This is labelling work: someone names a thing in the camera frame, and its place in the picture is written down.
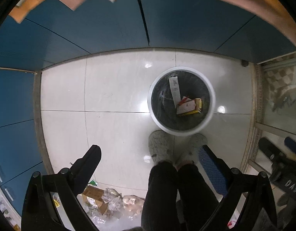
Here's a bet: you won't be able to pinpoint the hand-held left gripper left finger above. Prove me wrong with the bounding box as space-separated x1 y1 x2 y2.
21 144 102 231

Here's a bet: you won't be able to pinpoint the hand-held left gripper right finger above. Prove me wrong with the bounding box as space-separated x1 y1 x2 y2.
197 145 278 231

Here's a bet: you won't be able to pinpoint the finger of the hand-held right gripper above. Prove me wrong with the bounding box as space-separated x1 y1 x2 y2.
258 137 293 164
284 136 296 159

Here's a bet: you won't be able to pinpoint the white round trash bin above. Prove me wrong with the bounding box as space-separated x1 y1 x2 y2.
147 65 215 136

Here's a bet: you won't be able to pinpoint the brown cardboard box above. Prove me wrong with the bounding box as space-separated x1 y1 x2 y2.
82 185 109 215

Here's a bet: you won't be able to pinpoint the grey fuzzy slipper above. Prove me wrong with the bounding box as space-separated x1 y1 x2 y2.
148 130 174 166
176 133 208 170

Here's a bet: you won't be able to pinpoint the glass sliding door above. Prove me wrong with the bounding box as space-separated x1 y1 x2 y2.
249 50 296 231

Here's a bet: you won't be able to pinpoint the clear crumpled plastic wrapper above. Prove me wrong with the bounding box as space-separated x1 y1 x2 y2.
101 188 124 212

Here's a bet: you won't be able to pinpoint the person's black pants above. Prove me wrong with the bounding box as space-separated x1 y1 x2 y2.
141 161 221 231

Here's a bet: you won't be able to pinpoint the pinkish plastic bag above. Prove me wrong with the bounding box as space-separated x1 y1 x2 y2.
122 194 145 218

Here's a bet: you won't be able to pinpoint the white plastic bag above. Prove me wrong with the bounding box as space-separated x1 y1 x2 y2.
100 216 142 231

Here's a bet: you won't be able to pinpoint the yellow and white packet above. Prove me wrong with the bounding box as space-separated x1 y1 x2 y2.
176 96 197 115

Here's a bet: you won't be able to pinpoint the black bin liner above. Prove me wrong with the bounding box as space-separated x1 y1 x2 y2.
151 70 211 129

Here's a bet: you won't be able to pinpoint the long white carton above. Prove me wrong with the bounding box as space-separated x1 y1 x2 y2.
168 76 182 107

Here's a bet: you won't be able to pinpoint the blue kitchen cabinet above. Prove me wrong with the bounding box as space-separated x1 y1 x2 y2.
0 0 296 222

